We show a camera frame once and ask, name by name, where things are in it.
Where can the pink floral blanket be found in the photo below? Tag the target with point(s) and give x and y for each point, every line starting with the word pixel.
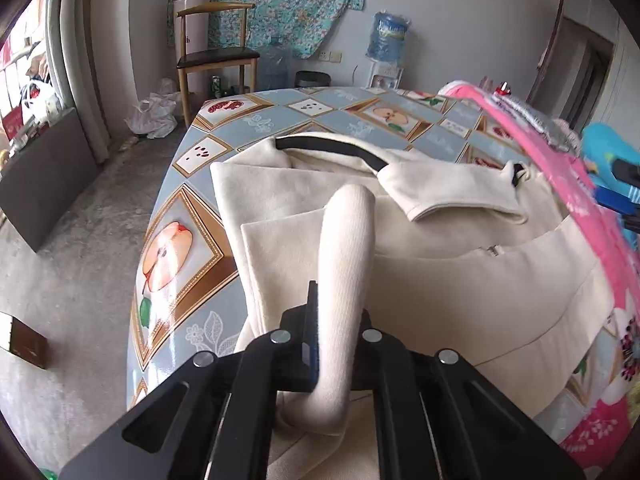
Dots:
pixel 607 255

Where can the dark wooden door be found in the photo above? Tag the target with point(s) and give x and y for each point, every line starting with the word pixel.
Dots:
pixel 575 75

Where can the black rice cooker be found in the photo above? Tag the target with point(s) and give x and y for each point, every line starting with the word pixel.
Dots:
pixel 311 79

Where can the cream zip jacket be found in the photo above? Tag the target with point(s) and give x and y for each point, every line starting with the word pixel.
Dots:
pixel 450 280

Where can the small green bottle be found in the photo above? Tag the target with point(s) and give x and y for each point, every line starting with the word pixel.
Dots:
pixel 216 87

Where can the white shopping bag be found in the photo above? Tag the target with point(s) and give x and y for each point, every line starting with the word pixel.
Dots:
pixel 40 97

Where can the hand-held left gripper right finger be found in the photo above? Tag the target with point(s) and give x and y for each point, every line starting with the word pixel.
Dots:
pixel 372 355

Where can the red small container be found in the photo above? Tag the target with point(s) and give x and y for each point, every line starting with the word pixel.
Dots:
pixel 503 89

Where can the wooden chair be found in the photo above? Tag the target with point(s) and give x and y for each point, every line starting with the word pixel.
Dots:
pixel 215 57

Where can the teal floral wall cloth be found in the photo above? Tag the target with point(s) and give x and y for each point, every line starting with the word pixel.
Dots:
pixel 280 0

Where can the green plastic bottle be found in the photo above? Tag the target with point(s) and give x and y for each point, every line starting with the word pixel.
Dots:
pixel 47 474

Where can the white plastic bag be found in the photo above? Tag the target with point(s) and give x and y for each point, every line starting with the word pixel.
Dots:
pixel 152 115

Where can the blue water dispenser bottle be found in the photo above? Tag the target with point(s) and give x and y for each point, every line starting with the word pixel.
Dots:
pixel 387 35

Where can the empty clear water jug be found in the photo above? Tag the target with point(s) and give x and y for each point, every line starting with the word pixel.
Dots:
pixel 275 67

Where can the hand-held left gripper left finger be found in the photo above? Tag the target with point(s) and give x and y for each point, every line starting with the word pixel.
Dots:
pixel 311 365

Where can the fruit patterned tablecloth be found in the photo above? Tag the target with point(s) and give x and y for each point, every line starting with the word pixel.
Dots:
pixel 200 305

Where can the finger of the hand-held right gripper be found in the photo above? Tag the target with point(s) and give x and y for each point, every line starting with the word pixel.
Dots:
pixel 617 202
pixel 627 172

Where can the grey knitted cloth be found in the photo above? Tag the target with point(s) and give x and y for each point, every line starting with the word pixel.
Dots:
pixel 545 122

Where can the red box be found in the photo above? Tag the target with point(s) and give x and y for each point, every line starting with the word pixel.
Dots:
pixel 12 125

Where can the white tall cylinder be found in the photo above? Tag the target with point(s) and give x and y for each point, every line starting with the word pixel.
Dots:
pixel 192 35

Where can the brown cardboard box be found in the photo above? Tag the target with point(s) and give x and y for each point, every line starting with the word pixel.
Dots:
pixel 27 345

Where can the wall socket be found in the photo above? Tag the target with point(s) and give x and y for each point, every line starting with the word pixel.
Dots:
pixel 331 56

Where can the dark grey cabinet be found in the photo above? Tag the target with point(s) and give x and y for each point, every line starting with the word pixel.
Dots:
pixel 45 180

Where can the grey curtain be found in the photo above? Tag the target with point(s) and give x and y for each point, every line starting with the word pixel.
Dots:
pixel 95 60

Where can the blue plush toy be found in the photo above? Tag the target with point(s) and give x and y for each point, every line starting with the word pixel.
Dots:
pixel 607 142

